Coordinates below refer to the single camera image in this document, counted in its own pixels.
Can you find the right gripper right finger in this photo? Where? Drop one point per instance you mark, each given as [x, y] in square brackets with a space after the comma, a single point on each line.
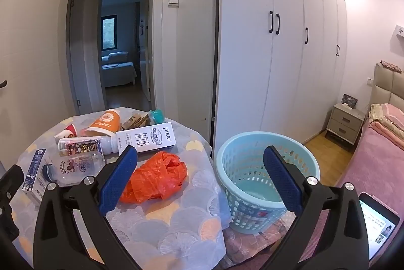
[343, 243]

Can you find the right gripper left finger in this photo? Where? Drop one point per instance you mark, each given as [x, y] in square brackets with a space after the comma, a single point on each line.
[58, 243]

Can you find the blue white carton box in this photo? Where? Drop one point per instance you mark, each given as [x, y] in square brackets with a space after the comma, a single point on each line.
[35, 182]

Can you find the clear plastic bottle blue cap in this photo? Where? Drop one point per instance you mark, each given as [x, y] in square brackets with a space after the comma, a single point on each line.
[71, 170]

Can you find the red paper cup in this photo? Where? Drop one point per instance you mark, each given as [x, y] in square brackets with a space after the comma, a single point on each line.
[68, 132]

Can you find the white tube bottle red label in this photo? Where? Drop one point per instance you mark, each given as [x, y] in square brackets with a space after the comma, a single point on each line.
[105, 145]

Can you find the orange paper cup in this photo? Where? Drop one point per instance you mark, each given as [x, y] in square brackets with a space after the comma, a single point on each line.
[108, 124]

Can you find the orange plastic bag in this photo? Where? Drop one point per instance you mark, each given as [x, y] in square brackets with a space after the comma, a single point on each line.
[158, 178]

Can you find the white toothpaste box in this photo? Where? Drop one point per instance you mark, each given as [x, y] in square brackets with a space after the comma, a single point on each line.
[147, 138]

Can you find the brown paper packet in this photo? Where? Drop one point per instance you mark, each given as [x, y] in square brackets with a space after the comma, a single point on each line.
[136, 121]

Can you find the teal packet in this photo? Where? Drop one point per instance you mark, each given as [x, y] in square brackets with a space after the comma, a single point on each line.
[156, 116]

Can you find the smartphone with lit screen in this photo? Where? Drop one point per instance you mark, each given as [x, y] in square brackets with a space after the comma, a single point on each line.
[381, 221]

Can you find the pink bed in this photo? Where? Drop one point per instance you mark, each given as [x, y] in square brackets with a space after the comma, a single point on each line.
[374, 166]

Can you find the light blue laundry basket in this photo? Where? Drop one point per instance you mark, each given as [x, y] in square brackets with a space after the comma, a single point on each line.
[253, 200]

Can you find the pink floral stool cushion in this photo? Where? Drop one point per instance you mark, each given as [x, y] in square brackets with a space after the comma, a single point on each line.
[244, 247]

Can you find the grey bedside table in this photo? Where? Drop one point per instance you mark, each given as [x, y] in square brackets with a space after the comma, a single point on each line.
[345, 123]

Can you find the fan-pattern tablecloth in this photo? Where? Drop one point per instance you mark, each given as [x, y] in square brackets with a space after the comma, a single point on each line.
[180, 232]

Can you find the folded blankets on bed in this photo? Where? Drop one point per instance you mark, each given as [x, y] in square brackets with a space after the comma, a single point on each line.
[387, 120]

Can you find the distant blue bed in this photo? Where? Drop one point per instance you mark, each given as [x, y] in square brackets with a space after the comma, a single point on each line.
[117, 69]

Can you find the beige padded headboard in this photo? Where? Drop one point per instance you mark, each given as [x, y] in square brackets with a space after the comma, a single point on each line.
[388, 87]

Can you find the white wardrobe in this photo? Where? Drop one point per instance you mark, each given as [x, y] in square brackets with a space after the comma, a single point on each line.
[280, 66]

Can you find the black door handle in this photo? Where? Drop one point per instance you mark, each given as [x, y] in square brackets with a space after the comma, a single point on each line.
[3, 84]

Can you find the photo frame on nightstand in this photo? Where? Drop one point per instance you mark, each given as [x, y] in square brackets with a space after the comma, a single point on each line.
[349, 101]

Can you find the white light switch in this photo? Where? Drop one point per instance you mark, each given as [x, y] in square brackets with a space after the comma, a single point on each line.
[174, 3]

